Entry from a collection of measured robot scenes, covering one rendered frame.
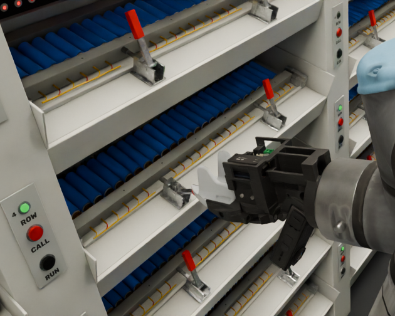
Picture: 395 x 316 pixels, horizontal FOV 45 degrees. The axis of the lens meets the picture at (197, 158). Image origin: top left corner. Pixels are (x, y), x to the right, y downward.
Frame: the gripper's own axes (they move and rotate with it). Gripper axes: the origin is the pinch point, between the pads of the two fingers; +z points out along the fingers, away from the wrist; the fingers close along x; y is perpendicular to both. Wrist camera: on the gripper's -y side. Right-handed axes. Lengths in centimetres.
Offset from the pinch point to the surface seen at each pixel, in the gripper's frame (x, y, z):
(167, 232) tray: 4.5, -5.6, 5.5
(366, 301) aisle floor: -58, -75, 13
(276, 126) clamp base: -25.7, -2.6, 5.4
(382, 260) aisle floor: -76, -74, 16
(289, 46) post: -42.6, 7.1, 11.1
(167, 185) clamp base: 0.9, 0.1, 6.7
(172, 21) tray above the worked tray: -10.0, 21.6, 7.4
